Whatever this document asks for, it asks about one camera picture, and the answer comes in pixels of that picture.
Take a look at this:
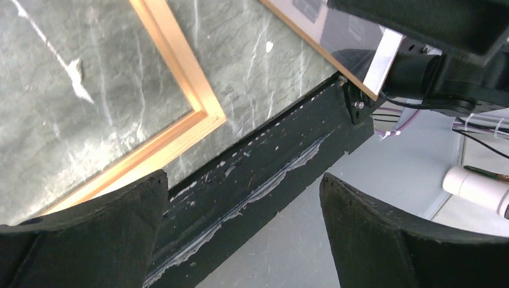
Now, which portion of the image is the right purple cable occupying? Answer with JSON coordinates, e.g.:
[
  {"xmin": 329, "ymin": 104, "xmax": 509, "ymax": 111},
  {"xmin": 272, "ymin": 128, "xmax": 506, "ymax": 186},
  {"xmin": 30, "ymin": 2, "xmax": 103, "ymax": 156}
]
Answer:
[{"xmin": 373, "ymin": 106, "xmax": 509, "ymax": 140}]

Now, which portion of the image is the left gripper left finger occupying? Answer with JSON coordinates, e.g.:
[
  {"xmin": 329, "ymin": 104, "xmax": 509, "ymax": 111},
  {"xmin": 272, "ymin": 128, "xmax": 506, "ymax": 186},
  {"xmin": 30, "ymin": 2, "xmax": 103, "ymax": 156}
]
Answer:
[{"xmin": 1, "ymin": 170, "xmax": 168, "ymax": 287}]

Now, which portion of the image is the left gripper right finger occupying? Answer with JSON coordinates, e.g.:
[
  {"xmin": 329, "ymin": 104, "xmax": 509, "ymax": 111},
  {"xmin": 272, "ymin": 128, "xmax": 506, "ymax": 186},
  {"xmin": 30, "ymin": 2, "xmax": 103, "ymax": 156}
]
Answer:
[{"xmin": 319, "ymin": 173, "xmax": 508, "ymax": 287}]

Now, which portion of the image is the wooden picture frame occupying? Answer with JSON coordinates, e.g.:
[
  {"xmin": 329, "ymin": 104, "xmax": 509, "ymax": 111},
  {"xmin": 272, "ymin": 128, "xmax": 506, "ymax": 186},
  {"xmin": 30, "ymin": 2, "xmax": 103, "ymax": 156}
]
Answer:
[{"xmin": 40, "ymin": 0, "xmax": 227, "ymax": 217}]

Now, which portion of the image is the glossy photo board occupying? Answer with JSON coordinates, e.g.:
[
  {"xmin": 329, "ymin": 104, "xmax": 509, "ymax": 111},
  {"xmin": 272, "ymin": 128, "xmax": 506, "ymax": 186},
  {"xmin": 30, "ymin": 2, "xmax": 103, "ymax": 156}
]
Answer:
[{"xmin": 263, "ymin": 0, "xmax": 404, "ymax": 100}]

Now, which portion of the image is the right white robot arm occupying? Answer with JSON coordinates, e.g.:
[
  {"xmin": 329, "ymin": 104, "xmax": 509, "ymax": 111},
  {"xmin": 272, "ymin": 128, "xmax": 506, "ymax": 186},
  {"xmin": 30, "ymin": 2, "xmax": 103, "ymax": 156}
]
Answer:
[{"xmin": 327, "ymin": 1, "xmax": 508, "ymax": 116}]

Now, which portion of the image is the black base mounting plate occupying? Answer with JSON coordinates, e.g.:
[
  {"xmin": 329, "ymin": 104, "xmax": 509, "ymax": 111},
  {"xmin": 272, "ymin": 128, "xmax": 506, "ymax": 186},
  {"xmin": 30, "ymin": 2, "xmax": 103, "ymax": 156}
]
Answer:
[{"xmin": 143, "ymin": 74, "xmax": 380, "ymax": 287}]

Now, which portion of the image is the white cylinder roll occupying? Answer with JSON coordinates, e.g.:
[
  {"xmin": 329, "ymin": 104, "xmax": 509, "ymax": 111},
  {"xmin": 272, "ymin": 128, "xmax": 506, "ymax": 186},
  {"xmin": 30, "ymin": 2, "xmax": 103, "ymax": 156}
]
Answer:
[{"xmin": 442, "ymin": 166, "xmax": 508, "ymax": 219}]

